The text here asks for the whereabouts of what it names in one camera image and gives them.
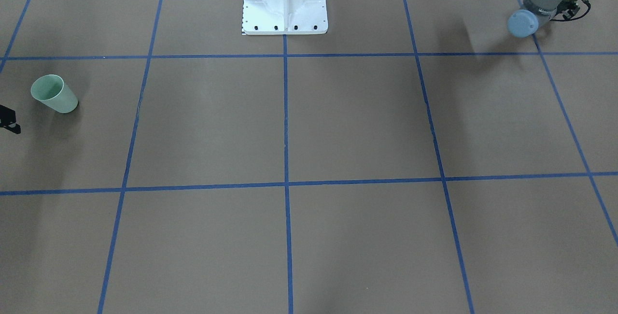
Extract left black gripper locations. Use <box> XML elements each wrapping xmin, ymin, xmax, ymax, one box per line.
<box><xmin>558</xmin><ymin>0</ymin><xmax>590</xmax><ymax>21</ymax></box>

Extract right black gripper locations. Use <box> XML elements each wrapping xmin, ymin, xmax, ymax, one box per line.
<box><xmin>0</xmin><ymin>105</ymin><xmax>22</xmax><ymax>134</ymax></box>

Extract green plastic cup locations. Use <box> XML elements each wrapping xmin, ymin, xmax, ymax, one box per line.
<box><xmin>30</xmin><ymin>74</ymin><xmax>79</xmax><ymax>114</ymax></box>

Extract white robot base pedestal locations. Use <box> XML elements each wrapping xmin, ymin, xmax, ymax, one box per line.
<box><xmin>241</xmin><ymin>0</ymin><xmax>329</xmax><ymax>35</ymax></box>

